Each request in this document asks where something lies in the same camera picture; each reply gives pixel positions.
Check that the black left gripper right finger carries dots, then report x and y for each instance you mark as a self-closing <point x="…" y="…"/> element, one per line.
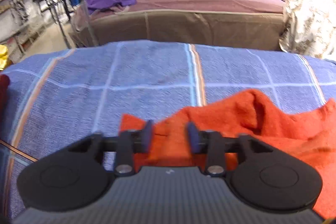
<point x="257" y="173"/>

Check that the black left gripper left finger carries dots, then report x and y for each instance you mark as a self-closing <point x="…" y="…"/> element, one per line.
<point x="81" y="173"/>

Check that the orange knitted sweater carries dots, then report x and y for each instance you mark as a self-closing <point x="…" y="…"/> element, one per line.
<point x="308" y="136"/>

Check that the blue plaid bed sheet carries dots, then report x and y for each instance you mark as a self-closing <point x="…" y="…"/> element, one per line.
<point x="58" y="98"/>

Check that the dark red folded garment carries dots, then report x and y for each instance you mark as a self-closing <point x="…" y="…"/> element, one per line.
<point x="4" y="84"/>

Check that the yellow object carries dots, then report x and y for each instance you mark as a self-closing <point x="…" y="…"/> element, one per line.
<point x="4" y="57"/>

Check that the mauve covered bed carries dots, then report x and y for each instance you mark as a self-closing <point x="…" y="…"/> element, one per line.
<point x="253" y="24"/>

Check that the floral beige bedding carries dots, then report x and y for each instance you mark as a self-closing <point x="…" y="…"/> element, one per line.
<point x="309" y="28"/>

